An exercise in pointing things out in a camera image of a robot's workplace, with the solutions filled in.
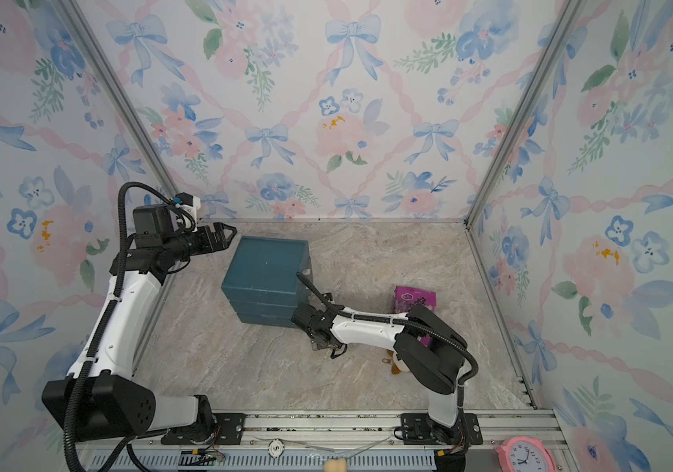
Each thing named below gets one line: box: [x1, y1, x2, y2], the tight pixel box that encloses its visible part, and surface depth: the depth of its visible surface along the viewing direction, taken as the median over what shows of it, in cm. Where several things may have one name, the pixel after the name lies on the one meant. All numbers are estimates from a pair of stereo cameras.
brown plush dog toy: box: [381, 349, 402, 375], surface depth 85 cm
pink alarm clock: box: [494, 435, 557, 472], surface depth 70 cm
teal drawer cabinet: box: [221, 236, 314, 328], surface depth 80 cm
